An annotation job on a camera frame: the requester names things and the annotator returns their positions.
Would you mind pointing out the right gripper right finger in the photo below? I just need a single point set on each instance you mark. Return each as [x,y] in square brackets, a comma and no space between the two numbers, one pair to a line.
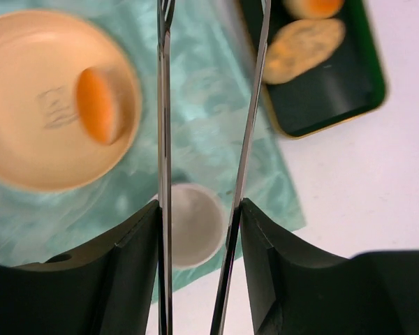
[297,288]

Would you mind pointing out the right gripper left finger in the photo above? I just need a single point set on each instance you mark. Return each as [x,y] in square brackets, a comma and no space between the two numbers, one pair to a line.
[103,286]

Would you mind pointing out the round bun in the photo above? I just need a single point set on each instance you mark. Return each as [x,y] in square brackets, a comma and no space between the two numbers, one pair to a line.
[99,103]

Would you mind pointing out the metal tongs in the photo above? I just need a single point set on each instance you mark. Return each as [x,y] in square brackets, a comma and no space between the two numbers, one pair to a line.
[165,11]

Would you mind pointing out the oblong bread roll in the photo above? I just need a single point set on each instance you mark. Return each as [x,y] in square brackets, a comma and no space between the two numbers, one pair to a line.
[301,46]

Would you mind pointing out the purple mug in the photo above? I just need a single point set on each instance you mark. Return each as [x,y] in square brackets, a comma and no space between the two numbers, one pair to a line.
[199,225]

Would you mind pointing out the yellow plate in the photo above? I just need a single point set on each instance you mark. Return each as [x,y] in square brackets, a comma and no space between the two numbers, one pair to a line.
[43,146]

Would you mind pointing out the dark green serving tray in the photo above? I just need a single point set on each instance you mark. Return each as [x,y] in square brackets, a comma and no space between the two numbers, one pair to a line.
[346,85]

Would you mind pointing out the teal patterned placemat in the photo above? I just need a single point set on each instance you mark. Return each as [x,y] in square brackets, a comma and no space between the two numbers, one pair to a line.
[210,97]

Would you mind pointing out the bagel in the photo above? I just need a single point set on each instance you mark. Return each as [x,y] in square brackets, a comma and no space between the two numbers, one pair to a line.
[313,9]

